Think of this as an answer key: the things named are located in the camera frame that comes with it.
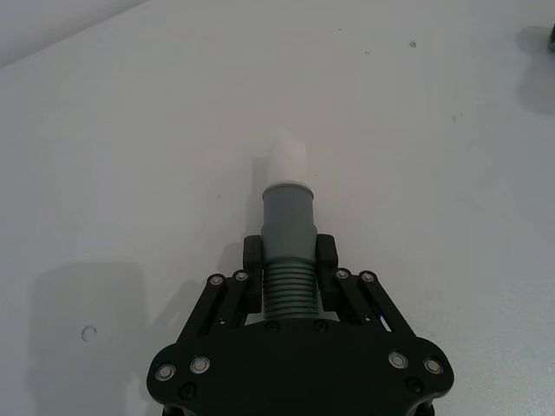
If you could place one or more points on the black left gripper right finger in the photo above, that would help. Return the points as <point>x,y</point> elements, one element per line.
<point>326,260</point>

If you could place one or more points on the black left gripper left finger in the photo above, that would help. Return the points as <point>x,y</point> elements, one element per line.
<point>252,268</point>

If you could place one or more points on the grey ribbed tube white tip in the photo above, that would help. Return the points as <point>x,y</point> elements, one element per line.
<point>288,216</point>

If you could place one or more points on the dark grey round object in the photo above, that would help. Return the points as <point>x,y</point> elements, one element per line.
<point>547,40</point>

